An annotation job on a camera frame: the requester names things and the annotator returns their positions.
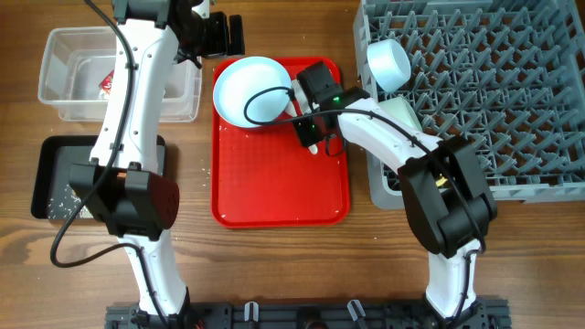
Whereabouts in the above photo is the white plastic spoon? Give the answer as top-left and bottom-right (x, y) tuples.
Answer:
(292, 118), (321, 154)

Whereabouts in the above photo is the large light blue plate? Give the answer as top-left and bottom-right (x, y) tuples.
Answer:
(213, 57), (292, 128)

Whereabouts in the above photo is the red plastic tray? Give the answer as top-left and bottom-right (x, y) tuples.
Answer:
(209, 56), (352, 229)

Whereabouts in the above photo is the light green bowl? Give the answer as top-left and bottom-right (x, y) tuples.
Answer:
(379, 97), (422, 131)

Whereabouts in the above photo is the light blue bowl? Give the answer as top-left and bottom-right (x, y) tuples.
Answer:
(367, 39), (411, 92)

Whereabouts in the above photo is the red snack wrapper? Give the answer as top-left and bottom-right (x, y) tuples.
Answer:
(98, 70), (114, 101)

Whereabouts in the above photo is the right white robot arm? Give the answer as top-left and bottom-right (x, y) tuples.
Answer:
(292, 61), (497, 326)

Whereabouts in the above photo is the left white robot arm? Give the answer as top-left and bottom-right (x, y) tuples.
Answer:
(69, 0), (245, 328)

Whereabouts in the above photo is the grey dishwasher rack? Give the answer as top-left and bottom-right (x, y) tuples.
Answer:
(353, 0), (584, 203)

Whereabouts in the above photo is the black waste tray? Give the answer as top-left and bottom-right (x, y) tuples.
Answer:
(31, 132), (178, 235)

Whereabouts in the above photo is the clear plastic bin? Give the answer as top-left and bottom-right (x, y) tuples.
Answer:
(37, 27), (202, 122)

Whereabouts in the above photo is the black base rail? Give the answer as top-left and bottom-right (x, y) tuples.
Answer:
(104, 298), (512, 329)

